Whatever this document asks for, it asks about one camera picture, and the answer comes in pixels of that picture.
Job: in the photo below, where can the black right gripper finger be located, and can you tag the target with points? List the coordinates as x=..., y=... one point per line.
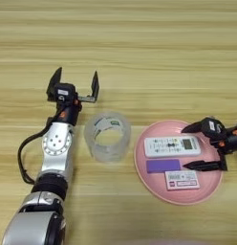
x=206, y=165
x=194, y=128

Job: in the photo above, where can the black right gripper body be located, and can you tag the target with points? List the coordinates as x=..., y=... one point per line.
x=232, y=140

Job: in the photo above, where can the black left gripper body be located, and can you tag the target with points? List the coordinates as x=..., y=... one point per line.
x=70, y=113

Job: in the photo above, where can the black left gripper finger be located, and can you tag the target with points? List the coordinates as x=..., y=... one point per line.
x=95, y=87
x=53, y=83

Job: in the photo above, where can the small white pink box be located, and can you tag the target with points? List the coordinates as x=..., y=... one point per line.
x=182, y=180

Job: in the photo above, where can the white remote control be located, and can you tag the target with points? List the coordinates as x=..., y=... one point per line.
x=168, y=147

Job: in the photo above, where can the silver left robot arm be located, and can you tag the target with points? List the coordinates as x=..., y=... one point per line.
x=55, y=153

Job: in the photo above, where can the left gripper small black box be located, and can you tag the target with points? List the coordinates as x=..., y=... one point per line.
x=63, y=92

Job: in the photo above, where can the gripper small black box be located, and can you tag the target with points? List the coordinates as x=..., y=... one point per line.
x=212, y=127
x=63, y=92

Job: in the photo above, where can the right gripper small black box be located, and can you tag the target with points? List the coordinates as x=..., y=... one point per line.
x=212, y=127

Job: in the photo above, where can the purple rectangular block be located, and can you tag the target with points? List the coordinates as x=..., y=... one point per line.
x=163, y=166

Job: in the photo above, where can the clear tape roll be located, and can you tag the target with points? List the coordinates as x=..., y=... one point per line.
x=107, y=153

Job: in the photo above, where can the pink round plate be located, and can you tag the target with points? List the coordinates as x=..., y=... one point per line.
x=155, y=188

